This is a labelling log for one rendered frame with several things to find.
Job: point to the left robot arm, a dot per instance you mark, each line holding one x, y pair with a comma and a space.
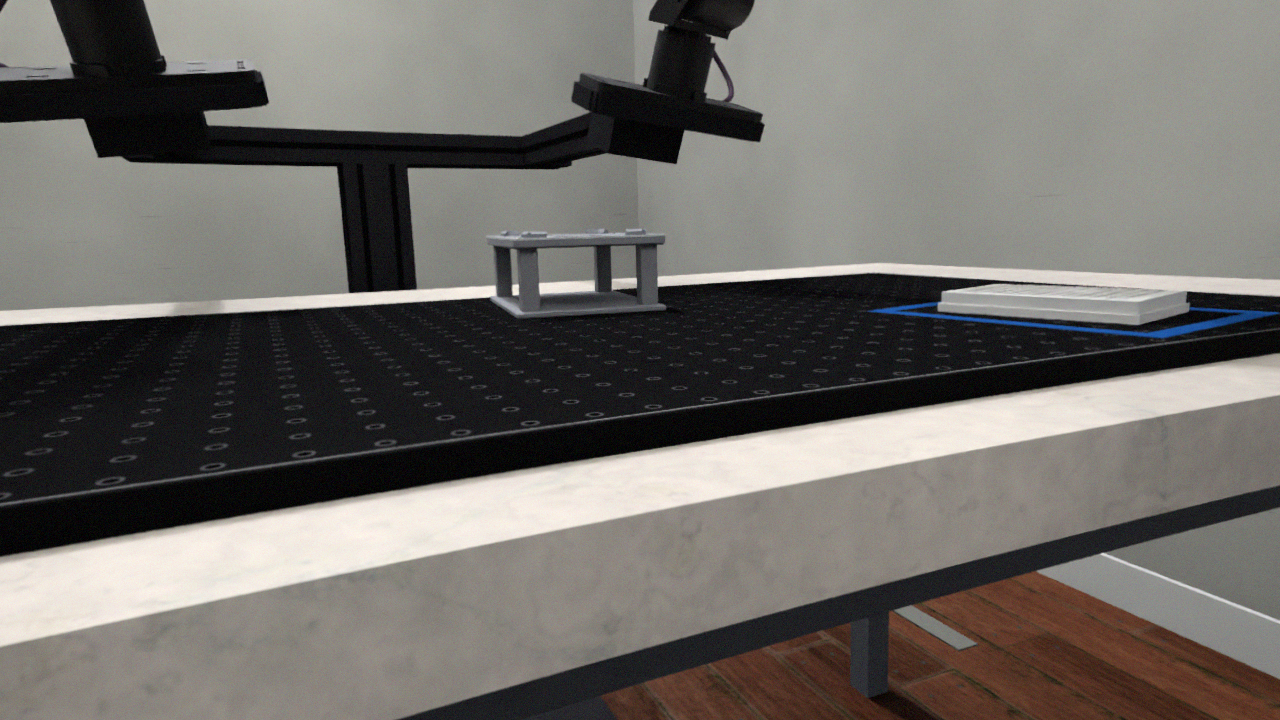
681, 59

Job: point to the blue tape outline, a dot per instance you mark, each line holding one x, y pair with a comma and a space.
1158, 334

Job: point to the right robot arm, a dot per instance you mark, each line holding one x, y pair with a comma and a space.
113, 47

